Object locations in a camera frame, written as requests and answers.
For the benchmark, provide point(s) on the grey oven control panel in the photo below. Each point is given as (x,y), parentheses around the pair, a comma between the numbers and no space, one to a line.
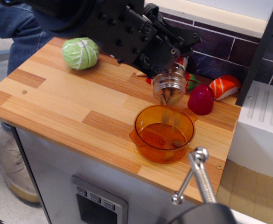
(97,206)

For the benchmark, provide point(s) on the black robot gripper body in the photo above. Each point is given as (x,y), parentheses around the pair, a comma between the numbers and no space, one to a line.
(168,43)

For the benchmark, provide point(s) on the red toy chili pepper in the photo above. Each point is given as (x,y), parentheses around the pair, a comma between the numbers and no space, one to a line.
(192,81)

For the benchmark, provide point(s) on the person leg in jeans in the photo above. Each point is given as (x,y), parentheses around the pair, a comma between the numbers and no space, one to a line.
(19,24)

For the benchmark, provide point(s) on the metal clamp screw handle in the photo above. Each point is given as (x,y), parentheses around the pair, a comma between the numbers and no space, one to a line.
(197,159)

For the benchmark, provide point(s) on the orange transparent plastic pot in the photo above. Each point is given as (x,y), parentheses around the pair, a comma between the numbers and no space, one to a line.
(154,129)

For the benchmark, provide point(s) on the clear almond jar red label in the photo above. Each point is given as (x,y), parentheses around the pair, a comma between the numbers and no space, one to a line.
(167,99)

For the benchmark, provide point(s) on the toy salmon sushi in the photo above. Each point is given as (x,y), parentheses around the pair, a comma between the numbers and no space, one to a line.
(225,86)

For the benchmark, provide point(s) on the black metal shelf post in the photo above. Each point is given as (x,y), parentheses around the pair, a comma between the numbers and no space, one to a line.
(257,59)

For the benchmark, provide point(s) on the dark red toy dome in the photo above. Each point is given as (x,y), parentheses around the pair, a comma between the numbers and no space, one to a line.
(201,100)

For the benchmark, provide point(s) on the black clamp body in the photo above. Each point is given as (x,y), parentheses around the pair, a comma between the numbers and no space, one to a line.
(208,213)

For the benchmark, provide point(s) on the grey toy oven cabinet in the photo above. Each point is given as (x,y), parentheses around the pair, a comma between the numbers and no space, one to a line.
(51,167)

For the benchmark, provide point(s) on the brown almond in pot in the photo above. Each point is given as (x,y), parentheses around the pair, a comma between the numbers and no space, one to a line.
(178,143)

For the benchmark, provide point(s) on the green toy cabbage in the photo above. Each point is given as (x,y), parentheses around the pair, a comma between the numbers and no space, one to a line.
(80,53)

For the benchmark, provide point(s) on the white toy sink unit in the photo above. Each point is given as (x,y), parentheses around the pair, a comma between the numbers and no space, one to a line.
(252,143)

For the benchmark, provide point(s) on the toy ice cream cone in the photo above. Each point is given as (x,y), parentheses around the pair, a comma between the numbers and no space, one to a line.
(141,74)

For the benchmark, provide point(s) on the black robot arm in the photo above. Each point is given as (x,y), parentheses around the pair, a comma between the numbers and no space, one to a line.
(133,32)

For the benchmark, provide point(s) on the beige sneaker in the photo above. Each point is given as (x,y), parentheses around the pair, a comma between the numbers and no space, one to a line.
(13,168)

